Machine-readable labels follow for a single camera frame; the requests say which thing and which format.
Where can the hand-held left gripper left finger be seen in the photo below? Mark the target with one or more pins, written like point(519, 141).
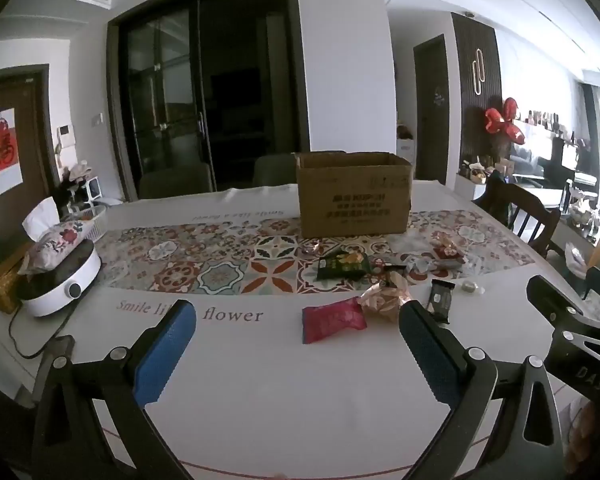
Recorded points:
point(162, 355)

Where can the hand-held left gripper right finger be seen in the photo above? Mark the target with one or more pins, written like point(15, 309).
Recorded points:
point(430, 355)

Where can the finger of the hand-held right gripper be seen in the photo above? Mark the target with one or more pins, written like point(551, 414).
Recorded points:
point(555, 305)

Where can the brown cardboard box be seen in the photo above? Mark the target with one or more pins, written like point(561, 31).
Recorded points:
point(352, 200)

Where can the person's right hand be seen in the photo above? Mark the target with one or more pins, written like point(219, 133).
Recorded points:
point(580, 440)

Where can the black snack packet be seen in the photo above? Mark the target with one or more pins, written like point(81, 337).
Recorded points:
point(441, 300)

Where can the beige crinkled snack wrapper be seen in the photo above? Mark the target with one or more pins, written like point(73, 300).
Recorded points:
point(382, 302)

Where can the small white candy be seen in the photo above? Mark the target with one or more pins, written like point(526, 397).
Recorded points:
point(469, 287)

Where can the clear plastic wrapper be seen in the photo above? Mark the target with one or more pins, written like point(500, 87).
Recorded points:
point(419, 264)

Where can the pink snack packet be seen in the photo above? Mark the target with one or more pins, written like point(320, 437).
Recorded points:
point(332, 322)

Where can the dark wooden chair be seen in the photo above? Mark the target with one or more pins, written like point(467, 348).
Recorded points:
point(530, 205)

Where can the red orange snack packet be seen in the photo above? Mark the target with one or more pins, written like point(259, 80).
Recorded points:
point(449, 252)

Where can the white round cooker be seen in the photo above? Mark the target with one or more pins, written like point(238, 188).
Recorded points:
point(75, 287)

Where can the white patterned tablecloth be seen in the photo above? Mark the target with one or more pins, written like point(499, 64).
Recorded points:
point(280, 385)

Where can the green snack packet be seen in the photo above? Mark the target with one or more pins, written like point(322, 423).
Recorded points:
point(342, 266)

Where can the white cabinet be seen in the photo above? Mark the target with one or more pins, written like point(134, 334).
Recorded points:
point(472, 190)

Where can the white basket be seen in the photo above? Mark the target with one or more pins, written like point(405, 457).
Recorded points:
point(96, 222)

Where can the floral tissue box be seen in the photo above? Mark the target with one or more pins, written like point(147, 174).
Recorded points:
point(55, 245)

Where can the small wrapped candy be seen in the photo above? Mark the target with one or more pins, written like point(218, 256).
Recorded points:
point(313, 248)

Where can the gold box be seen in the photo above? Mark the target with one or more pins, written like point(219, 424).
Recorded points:
point(2, 285)

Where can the red balloon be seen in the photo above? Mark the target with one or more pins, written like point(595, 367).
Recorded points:
point(495, 120)

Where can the brown entrance door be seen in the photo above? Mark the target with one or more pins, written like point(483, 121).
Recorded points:
point(30, 160)

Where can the dark interior door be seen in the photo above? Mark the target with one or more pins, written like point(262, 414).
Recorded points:
point(430, 105)

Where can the white intercom panel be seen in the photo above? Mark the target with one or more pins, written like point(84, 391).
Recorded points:
point(65, 136)

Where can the red door poster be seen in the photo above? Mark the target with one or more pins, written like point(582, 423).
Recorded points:
point(4, 152)

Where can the dark glass sliding door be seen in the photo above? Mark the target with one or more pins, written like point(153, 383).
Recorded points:
point(180, 85)

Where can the dark slatted wall panel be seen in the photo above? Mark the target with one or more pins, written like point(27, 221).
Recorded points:
point(465, 125)

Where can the white loop wall ornament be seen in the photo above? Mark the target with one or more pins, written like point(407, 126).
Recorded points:
point(475, 80)

